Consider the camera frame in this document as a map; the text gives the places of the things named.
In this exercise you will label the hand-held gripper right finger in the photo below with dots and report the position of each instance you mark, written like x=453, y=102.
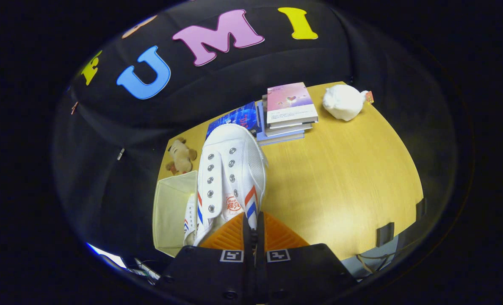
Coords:
x=261, y=241

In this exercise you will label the black backdrop cloth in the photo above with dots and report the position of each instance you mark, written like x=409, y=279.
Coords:
x=120, y=169

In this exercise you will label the brown plush dog toy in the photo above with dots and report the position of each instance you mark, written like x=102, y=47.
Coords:
x=181, y=156

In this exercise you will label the white plush toy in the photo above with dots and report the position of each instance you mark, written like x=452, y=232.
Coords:
x=344, y=101

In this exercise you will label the white canvas shoe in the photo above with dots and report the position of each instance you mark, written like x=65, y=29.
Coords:
x=234, y=169
x=190, y=222

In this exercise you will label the computer monitor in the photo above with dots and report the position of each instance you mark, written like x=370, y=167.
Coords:
x=105, y=254

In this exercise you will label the copper clip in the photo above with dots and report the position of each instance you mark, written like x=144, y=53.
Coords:
x=74, y=107

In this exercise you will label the grey book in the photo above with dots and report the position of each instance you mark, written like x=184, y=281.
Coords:
x=287, y=129

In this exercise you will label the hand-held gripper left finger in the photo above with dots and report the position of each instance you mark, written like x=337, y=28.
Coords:
x=248, y=241

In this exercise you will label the silver clip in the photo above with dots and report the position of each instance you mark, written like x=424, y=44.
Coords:
x=120, y=153

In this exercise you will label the light blue book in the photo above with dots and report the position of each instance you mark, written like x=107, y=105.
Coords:
x=279, y=139

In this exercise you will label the pink cover book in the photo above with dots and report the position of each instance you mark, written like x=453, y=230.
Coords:
x=289, y=101

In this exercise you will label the dark blue book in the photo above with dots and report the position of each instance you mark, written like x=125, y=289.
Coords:
x=239, y=116

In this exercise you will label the black table clamp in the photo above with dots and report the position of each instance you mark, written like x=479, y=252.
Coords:
x=421, y=208
x=385, y=234

